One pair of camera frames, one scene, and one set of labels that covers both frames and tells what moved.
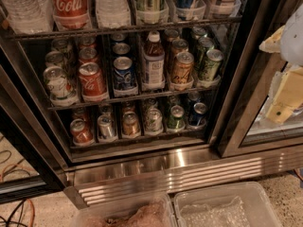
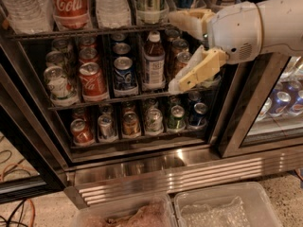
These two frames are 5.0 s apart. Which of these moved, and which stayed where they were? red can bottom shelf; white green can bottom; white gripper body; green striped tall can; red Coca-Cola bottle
Moved: white gripper body
Stayed: red Coca-Cola bottle; green striped tall can; red can bottom shelf; white green can bottom
